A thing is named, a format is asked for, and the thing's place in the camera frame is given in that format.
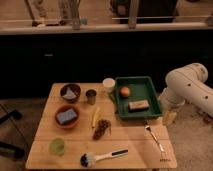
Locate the green plastic cup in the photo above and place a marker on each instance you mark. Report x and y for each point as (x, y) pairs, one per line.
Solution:
(57, 147)

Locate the blue sponge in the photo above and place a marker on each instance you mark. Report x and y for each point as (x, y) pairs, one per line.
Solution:
(66, 116)

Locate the green plastic tray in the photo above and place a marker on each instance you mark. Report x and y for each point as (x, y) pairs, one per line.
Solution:
(141, 88)

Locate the grey cloth in bowl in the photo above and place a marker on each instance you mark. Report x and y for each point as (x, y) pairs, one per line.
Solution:
(69, 95)

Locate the orange bowl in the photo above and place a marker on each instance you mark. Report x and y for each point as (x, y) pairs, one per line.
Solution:
(71, 124)

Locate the dark brown bowl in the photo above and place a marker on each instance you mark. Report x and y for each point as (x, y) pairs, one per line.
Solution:
(75, 88)

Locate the metal cup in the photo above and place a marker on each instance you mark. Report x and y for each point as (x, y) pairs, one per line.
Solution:
(91, 96)

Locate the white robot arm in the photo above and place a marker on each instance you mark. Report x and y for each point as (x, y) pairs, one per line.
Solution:
(186, 84)

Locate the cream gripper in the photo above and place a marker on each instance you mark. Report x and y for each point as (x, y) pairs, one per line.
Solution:
(169, 117)

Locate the orange ball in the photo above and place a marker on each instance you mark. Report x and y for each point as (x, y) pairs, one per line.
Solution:
(125, 92)

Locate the white cup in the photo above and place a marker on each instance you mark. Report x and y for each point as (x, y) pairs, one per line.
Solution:
(108, 84)

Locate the metal fork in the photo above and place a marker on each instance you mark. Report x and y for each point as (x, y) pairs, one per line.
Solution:
(160, 146)

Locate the black chair base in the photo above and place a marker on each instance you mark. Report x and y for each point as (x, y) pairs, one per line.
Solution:
(8, 145)

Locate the white dish brush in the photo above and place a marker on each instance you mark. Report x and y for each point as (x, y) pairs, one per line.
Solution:
(89, 159)

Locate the yellow banana toy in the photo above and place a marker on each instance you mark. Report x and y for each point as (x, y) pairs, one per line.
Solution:
(95, 117)

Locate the brown grape bunch toy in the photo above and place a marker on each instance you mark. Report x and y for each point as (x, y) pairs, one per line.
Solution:
(102, 126)

